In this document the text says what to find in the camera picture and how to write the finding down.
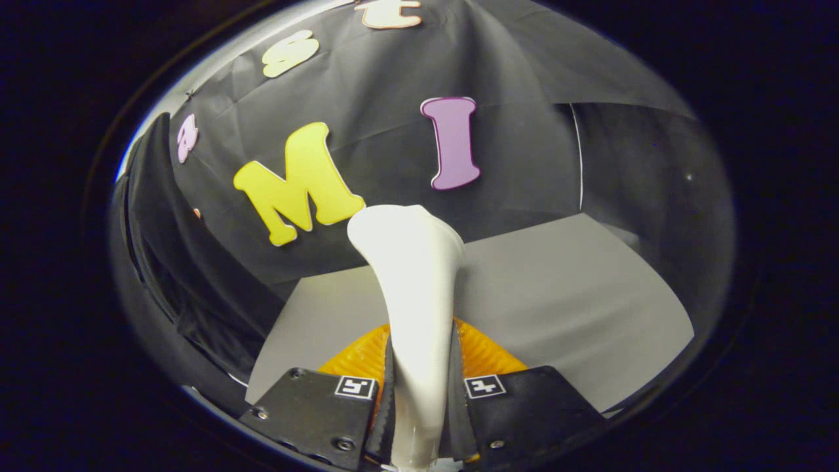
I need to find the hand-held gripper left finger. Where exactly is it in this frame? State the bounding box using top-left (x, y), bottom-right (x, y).
top-left (237, 323), bottom-right (396, 471)

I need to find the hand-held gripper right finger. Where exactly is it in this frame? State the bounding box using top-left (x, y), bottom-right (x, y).
top-left (448, 318), bottom-right (607, 466)

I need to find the white garment steamer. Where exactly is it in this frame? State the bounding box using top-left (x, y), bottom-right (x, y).
top-left (346, 204), bottom-right (465, 471)

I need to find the black suit jacket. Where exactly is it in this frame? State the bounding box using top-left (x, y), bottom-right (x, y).
top-left (121, 113), bottom-right (289, 384)

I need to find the grey cabinet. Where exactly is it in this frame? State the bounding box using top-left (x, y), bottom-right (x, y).
top-left (245, 212), bottom-right (695, 420)

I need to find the black backdrop cloth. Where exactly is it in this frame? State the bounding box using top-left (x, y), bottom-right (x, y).
top-left (110, 0), bottom-right (735, 394)

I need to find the white cord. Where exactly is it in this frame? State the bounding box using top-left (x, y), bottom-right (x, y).
top-left (569, 103), bottom-right (585, 212)

